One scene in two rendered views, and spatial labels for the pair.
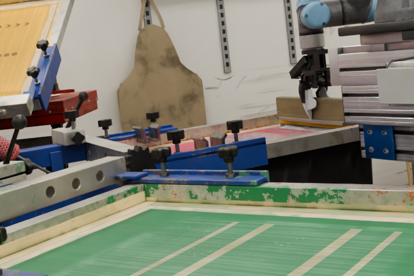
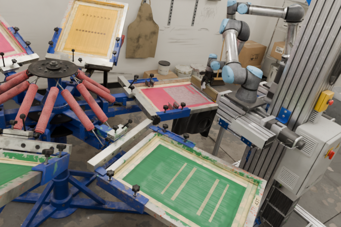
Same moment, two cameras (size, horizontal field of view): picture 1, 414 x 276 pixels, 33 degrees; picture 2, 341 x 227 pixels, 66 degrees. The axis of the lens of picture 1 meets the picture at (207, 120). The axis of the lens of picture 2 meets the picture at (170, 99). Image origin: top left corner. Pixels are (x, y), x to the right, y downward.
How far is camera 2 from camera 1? 0.88 m
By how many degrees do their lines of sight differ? 24
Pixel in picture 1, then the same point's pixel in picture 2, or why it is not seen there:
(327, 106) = (208, 90)
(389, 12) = (241, 98)
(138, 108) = (134, 34)
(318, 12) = (216, 66)
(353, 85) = (222, 107)
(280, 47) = (189, 19)
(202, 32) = (163, 8)
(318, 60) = (210, 76)
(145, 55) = (141, 14)
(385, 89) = (233, 125)
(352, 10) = not seen: hidden behind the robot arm
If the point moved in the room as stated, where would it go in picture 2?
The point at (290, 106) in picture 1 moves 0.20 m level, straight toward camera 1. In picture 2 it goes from (196, 81) to (197, 90)
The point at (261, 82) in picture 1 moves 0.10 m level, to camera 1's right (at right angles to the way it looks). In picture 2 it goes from (179, 30) to (184, 31)
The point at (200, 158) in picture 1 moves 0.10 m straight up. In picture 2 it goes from (171, 114) to (173, 104)
